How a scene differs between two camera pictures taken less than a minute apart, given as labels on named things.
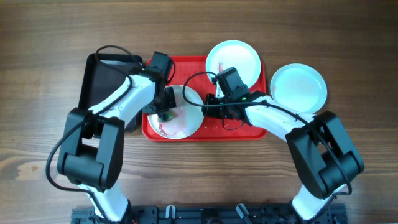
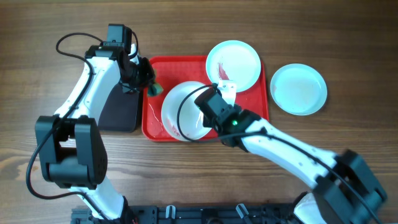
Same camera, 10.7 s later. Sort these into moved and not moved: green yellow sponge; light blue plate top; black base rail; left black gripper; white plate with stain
Moved: white plate with stain; left black gripper; green yellow sponge
Not moved: black base rail; light blue plate top
